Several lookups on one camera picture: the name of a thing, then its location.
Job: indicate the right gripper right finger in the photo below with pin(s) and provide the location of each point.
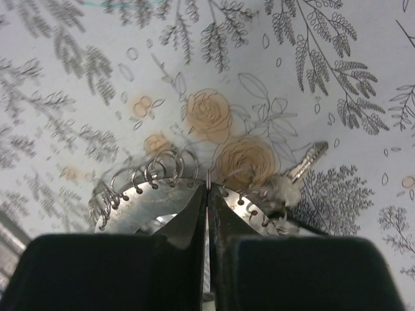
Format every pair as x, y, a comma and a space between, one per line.
254, 272

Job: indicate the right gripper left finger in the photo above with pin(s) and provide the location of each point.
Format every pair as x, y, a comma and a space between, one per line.
163, 271

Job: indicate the silver key clear tag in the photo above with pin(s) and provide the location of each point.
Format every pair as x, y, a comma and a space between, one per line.
284, 190

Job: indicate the floral table mat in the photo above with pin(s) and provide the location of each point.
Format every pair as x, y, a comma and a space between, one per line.
104, 101

